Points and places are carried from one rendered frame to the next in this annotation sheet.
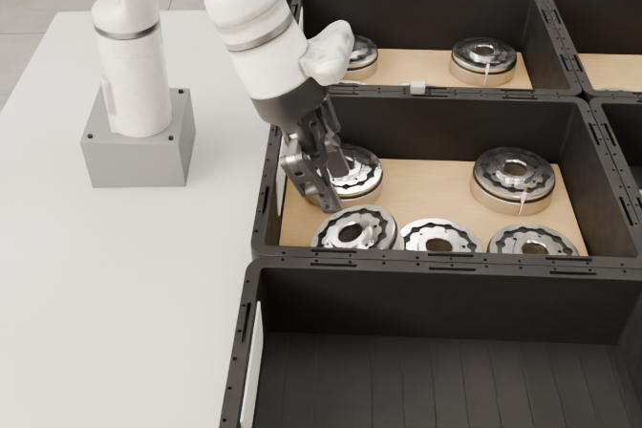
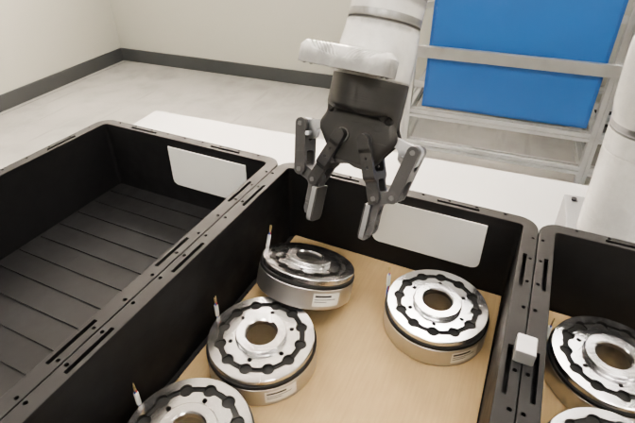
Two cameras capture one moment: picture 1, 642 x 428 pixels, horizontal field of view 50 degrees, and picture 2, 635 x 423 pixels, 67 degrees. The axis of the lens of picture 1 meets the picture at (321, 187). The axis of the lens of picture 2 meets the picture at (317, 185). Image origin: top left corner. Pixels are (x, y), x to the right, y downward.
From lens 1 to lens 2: 0.84 m
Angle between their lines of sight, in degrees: 84
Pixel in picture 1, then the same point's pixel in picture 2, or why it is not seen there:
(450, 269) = (176, 253)
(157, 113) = (594, 220)
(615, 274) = (25, 383)
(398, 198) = (392, 371)
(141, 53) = (611, 148)
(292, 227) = (377, 267)
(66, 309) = not seen: hidden behind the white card
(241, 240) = not seen: hidden behind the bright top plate
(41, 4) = not seen: outside the picture
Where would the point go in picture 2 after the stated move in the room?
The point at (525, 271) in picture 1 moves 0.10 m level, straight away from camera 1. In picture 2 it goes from (116, 300) to (179, 377)
